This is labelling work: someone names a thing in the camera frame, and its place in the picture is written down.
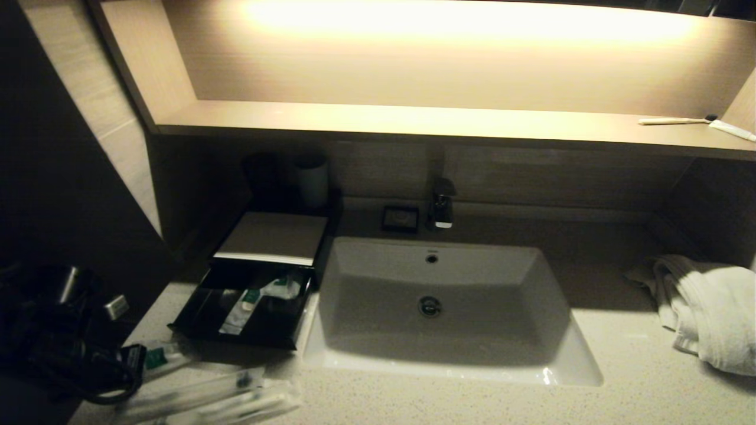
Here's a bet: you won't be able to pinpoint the clear sachet green label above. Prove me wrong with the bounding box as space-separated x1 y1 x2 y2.
142 340 194 380

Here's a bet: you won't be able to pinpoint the black box drawer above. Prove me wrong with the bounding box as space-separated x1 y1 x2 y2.
168 263 315 351

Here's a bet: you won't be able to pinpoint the clear packet green leaf logo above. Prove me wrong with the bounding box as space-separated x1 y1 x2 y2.
262 277 302 302

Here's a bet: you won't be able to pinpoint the grey plastic cup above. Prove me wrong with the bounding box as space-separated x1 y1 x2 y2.
295 153 330 209

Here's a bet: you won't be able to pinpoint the black amenity box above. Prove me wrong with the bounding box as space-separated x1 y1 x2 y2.
213 188 344 290

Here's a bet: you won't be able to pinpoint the long clear wrapped toothbrush packet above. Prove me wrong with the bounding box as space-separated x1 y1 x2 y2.
118 366 269 414
124 381 302 425

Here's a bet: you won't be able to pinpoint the toiletry packets inside drawer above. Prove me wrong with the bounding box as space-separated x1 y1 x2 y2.
219 288 264 336

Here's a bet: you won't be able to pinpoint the dark plastic cup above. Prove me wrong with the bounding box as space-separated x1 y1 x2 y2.
242 153 284 198

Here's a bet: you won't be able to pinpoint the small black soap dish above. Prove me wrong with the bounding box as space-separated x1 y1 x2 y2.
381 204 421 234

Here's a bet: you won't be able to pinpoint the white ceramic sink basin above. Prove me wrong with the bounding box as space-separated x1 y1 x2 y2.
303 236 604 387

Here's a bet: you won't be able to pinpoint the chrome faucet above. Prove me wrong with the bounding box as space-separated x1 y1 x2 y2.
429 178 457 230

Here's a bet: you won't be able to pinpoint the white folded towel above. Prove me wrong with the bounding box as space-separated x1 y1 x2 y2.
623 254 756 377

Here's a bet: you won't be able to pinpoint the white toothbrush dark head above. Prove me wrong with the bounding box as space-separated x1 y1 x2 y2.
638 113 719 126

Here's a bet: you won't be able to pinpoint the white toothpaste tube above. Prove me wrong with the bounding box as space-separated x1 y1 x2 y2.
709 119 756 142

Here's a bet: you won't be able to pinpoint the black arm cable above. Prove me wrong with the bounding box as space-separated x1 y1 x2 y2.
35 351 145 406

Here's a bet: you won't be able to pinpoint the lit wooden wall shelf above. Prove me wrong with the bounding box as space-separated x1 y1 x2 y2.
86 0 756 162

